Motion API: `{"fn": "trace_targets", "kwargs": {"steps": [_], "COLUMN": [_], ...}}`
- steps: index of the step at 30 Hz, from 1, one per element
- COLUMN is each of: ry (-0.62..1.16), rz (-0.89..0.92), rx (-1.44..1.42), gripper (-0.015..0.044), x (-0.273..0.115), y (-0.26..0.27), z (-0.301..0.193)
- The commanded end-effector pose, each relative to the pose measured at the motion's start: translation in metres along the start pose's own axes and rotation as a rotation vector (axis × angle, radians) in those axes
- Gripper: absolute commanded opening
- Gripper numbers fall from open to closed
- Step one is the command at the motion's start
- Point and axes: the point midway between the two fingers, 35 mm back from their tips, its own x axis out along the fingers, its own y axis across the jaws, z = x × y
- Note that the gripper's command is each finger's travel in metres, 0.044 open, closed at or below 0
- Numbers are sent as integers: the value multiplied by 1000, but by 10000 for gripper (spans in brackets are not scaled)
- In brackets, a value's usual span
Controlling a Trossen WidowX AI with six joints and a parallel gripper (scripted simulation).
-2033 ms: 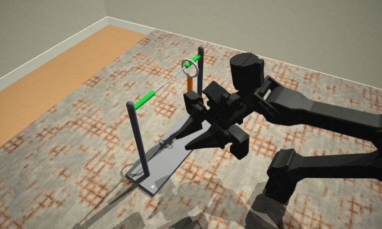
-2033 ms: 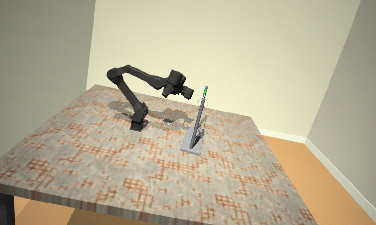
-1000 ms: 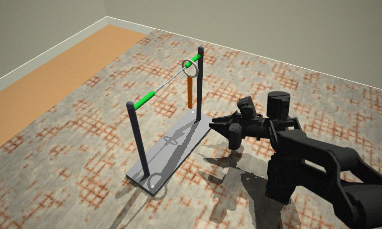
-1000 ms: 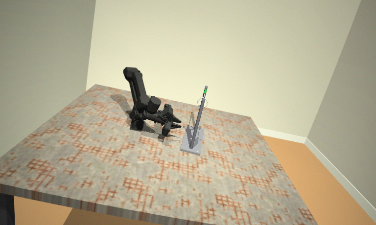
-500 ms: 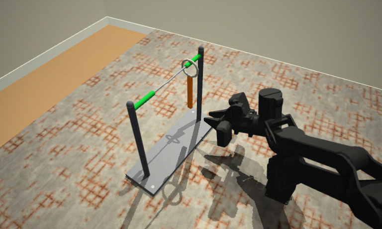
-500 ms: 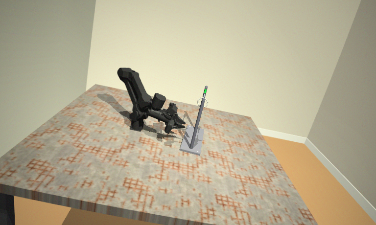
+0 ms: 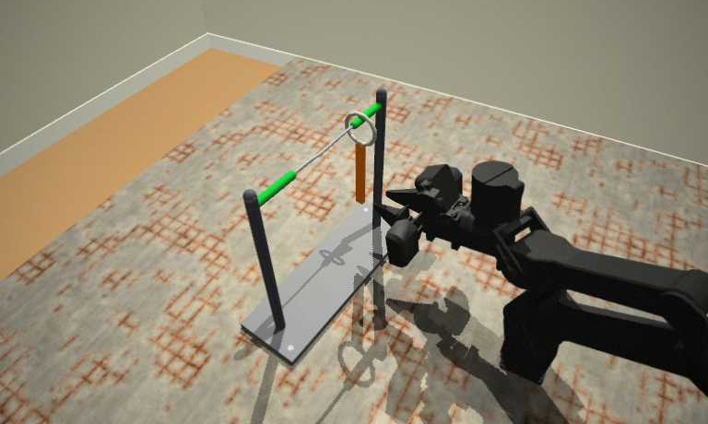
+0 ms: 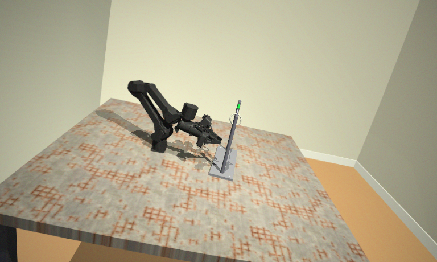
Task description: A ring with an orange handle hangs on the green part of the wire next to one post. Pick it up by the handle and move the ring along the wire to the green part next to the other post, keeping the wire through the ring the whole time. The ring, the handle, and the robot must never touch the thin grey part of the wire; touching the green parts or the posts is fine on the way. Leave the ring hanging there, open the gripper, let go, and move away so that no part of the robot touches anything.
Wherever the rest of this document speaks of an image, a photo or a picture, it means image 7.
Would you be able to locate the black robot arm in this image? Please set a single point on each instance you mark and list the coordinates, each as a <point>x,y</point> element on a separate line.
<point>545,265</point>

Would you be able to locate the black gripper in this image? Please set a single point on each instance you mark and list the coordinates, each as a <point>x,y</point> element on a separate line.
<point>402,240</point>

